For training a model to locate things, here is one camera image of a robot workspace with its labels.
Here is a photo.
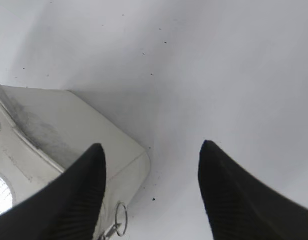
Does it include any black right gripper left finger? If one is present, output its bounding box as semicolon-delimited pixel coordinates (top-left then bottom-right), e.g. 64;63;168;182
0;143;106;240

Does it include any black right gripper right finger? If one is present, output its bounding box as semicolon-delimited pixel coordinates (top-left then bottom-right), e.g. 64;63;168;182
198;140;308;240

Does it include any metal zipper pull with ring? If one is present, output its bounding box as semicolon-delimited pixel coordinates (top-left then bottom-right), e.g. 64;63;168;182
98;201;128;240

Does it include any white zippered fabric bag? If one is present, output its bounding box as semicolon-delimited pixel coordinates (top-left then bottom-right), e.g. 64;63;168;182
0;84;150;240

